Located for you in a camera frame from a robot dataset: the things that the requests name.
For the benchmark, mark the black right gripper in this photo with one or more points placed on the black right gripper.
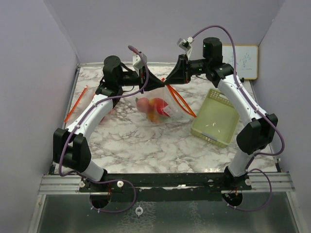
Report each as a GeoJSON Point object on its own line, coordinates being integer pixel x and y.
{"type": "Point", "coordinates": [181, 74]}

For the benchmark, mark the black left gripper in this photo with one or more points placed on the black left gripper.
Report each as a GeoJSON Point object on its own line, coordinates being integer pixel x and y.
{"type": "Point", "coordinates": [154, 82]}

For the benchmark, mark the pink peach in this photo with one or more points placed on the pink peach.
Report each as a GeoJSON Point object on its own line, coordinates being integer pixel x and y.
{"type": "Point", "coordinates": [143, 105]}

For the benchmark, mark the red bell pepper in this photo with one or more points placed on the red bell pepper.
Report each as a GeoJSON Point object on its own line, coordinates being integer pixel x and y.
{"type": "Point", "coordinates": [158, 105]}

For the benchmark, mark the toy pineapple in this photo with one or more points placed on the toy pineapple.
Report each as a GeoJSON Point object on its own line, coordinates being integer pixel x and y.
{"type": "Point", "coordinates": [156, 118]}

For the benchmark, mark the clear orange-zipper zip bag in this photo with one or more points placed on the clear orange-zipper zip bag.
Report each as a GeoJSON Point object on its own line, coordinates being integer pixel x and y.
{"type": "Point", "coordinates": [83, 100]}

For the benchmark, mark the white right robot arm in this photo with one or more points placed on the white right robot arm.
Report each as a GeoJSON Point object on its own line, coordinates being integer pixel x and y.
{"type": "Point", "coordinates": [259, 127]}

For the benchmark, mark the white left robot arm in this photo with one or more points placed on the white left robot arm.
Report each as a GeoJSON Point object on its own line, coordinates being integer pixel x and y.
{"type": "Point", "coordinates": [70, 146]}

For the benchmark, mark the pale green plastic basket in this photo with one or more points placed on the pale green plastic basket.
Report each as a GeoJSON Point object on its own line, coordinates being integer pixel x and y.
{"type": "Point", "coordinates": [216, 120]}

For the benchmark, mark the small framed whiteboard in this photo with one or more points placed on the small framed whiteboard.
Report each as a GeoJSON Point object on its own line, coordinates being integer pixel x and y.
{"type": "Point", "coordinates": [247, 60]}

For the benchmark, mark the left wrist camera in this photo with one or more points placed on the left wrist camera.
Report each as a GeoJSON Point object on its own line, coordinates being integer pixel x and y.
{"type": "Point", "coordinates": [138, 61]}

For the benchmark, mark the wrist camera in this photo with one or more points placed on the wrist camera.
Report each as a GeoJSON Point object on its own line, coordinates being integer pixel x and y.
{"type": "Point", "coordinates": [186, 45]}
{"type": "Point", "coordinates": [138, 61]}

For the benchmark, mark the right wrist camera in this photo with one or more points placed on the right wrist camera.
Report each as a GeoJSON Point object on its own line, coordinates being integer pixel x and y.
{"type": "Point", "coordinates": [186, 45]}

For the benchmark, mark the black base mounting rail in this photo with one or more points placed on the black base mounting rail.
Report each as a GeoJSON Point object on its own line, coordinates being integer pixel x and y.
{"type": "Point", "coordinates": [157, 187]}

